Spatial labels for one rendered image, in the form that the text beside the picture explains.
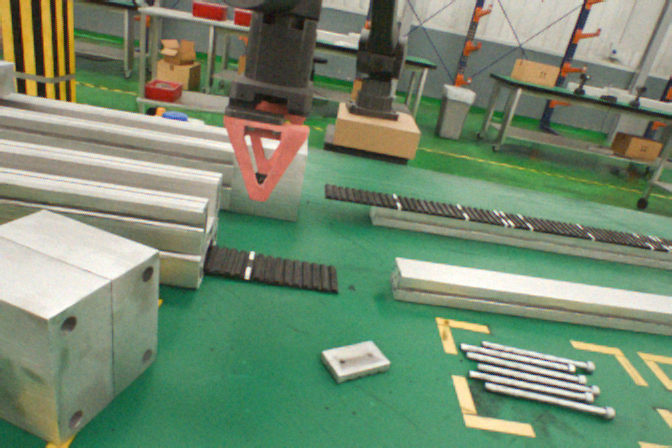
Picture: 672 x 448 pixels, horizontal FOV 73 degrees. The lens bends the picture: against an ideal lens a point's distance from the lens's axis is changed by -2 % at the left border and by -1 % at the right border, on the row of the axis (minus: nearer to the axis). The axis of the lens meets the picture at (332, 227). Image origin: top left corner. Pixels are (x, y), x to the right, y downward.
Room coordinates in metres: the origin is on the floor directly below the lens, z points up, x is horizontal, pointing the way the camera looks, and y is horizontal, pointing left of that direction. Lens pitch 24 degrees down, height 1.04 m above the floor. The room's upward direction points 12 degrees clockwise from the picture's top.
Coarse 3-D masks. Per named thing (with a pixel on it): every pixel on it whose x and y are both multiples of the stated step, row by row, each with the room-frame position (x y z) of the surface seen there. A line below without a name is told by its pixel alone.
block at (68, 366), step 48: (0, 240) 0.24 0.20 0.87; (48, 240) 0.25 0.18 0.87; (96, 240) 0.26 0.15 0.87; (0, 288) 0.19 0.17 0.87; (48, 288) 0.20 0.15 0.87; (96, 288) 0.21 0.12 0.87; (144, 288) 0.25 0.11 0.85; (0, 336) 0.19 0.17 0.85; (48, 336) 0.18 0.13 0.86; (96, 336) 0.21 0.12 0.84; (144, 336) 0.25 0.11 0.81; (0, 384) 0.19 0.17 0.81; (48, 384) 0.18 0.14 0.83; (96, 384) 0.21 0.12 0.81; (48, 432) 0.18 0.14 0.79
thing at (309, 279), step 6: (306, 264) 0.45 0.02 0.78; (312, 264) 0.45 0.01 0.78; (306, 270) 0.43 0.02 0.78; (312, 270) 0.44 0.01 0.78; (318, 270) 0.44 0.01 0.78; (306, 276) 0.42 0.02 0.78; (312, 276) 0.43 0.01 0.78; (318, 276) 0.43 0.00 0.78; (300, 282) 0.41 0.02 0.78; (306, 282) 0.41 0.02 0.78; (312, 282) 0.41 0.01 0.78; (318, 282) 0.42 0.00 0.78; (306, 288) 0.40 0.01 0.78; (312, 288) 0.41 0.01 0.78; (318, 288) 0.41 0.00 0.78
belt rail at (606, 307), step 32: (416, 288) 0.43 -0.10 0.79; (448, 288) 0.43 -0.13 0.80; (480, 288) 0.43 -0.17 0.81; (512, 288) 0.44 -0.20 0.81; (544, 288) 0.46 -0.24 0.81; (576, 288) 0.47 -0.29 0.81; (608, 288) 0.49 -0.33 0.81; (576, 320) 0.45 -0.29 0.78; (608, 320) 0.45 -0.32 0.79; (640, 320) 0.46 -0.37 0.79
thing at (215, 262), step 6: (216, 246) 0.44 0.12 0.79; (210, 252) 0.43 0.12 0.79; (216, 252) 0.43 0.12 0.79; (222, 252) 0.43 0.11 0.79; (210, 258) 0.41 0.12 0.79; (216, 258) 0.42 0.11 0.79; (222, 258) 0.42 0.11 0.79; (204, 264) 0.40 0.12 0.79; (210, 264) 0.40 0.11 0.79; (216, 264) 0.41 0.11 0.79; (222, 264) 0.41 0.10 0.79; (204, 270) 0.39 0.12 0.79; (210, 270) 0.39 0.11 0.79; (216, 270) 0.39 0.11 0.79; (222, 270) 0.40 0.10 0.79
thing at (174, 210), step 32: (0, 160) 0.41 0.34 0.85; (32, 160) 0.41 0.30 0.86; (64, 160) 0.42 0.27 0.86; (96, 160) 0.43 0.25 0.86; (128, 160) 0.44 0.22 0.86; (0, 192) 0.34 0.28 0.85; (32, 192) 0.35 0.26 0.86; (64, 192) 0.35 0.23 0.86; (96, 192) 0.35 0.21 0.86; (128, 192) 0.37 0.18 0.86; (160, 192) 0.38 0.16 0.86; (192, 192) 0.43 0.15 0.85; (0, 224) 0.34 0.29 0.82; (96, 224) 0.35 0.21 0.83; (128, 224) 0.36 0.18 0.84; (160, 224) 0.37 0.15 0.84; (192, 224) 0.37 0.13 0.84; (160, 256) 0.36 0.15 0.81; (192, 256) 0.37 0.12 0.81
